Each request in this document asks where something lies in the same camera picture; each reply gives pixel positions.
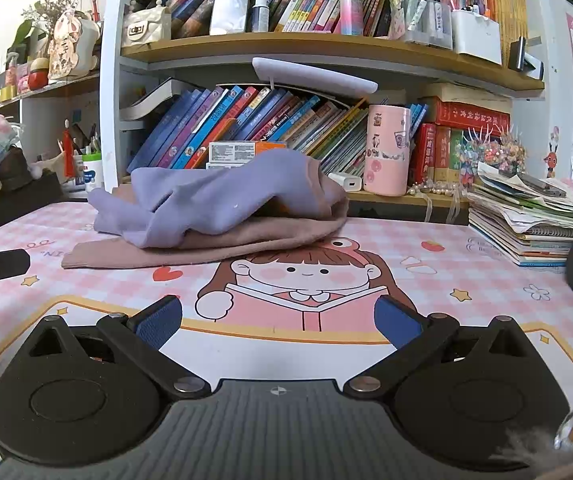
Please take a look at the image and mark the stack of notebooks and papers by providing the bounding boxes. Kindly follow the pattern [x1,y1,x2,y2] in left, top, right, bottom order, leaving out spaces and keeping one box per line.
[467,160,573,267]

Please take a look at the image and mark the white pouch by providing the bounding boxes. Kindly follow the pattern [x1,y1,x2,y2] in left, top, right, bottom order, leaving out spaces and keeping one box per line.
[210,0,252,36]

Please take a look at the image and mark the pink printed tumbler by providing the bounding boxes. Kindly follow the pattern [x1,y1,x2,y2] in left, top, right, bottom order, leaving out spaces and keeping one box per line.
[364,105,411,197]

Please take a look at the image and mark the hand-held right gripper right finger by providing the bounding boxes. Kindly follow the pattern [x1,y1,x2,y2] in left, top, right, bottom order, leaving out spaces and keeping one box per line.
[343,294,526,402]

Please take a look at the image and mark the bunch of pens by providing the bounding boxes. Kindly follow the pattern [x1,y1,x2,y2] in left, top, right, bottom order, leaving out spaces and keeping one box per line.
[71,122,102,157]

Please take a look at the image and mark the purple and mauve sweater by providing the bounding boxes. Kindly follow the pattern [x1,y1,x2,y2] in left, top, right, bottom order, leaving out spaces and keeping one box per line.
[61,149,350,270]

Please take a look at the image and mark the reindeer wall sticker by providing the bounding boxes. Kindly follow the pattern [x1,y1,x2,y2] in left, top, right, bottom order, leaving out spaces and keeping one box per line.
[545,127,561,179]

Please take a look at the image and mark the small spray bottle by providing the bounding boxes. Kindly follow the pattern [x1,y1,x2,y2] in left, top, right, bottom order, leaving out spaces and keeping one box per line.
[250,0,270,33]

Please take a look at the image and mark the clear pen holder with pens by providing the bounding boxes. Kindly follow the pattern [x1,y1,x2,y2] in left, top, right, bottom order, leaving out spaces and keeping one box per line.
[387,0,453,51]

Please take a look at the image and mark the row of yellow books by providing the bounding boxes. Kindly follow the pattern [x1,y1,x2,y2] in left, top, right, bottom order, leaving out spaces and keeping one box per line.
[484,0,530,66]

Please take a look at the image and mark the red thick lying book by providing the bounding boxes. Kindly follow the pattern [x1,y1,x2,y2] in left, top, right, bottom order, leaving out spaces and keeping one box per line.
[431,97,511,136]

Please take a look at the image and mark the white charger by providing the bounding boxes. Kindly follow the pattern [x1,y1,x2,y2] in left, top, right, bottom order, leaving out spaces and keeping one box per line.
[329,172,363,193]

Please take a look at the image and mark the black device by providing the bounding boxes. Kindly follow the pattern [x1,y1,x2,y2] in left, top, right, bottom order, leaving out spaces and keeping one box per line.
[509,37,543,72]

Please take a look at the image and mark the white side shelf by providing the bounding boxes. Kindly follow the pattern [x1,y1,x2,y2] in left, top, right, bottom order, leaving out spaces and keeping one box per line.
[0,72,102,196]

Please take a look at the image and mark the white cartoon ornament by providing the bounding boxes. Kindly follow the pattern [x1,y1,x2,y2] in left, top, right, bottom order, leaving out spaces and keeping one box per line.
[48,12,102,81]

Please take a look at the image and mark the white canister blue label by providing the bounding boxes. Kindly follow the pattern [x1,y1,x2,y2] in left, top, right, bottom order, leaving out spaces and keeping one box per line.
[82,154,104,193]

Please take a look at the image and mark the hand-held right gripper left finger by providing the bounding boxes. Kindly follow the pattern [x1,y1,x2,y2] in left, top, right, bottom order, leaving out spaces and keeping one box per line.
[26,295,212,402]

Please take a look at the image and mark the cream handbag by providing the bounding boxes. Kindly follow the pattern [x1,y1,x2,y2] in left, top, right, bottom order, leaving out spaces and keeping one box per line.
[122,0,172,48]

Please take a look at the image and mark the black box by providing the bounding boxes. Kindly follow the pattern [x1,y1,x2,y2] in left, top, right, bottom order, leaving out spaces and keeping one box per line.
[0,172,64,236]

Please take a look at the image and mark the row of slanted colourful books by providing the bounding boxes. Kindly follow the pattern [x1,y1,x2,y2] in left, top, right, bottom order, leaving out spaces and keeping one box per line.
[126,85,430,178]

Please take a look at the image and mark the red round doll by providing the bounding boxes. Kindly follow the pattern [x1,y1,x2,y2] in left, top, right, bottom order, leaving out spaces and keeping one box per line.
[27,57,50,92]

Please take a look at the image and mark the brown hat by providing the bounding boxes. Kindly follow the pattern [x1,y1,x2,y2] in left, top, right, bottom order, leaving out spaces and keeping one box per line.
[0,146,34,192]

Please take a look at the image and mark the dried flowers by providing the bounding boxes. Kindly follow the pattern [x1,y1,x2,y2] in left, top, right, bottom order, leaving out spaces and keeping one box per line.
[20,0,74,58]

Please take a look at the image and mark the pearl bead strings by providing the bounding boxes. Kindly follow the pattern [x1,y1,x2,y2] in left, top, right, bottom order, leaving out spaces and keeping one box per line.
[409,180,470,225]

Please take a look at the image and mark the colourful sequin decoration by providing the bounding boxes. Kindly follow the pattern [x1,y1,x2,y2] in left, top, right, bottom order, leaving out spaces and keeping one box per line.
[459,127,526,173]

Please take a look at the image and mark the red tassel doll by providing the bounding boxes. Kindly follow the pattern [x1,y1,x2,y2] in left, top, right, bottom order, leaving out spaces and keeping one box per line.
[63,120,76,179]

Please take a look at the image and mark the white flat lamp head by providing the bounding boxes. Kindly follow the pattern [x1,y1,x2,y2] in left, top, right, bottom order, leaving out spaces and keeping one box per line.
[251,57,378,96]

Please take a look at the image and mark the pink gradient bottle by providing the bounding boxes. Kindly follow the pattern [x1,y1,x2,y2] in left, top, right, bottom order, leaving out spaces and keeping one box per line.
[341,0,365,36]

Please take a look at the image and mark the white pen holder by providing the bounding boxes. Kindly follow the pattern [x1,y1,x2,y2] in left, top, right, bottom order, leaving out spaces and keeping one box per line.
[451,9,503,66]

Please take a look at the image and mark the grey fur pom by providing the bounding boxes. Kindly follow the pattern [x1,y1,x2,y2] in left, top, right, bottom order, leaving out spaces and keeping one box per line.
[494,427,573,480]

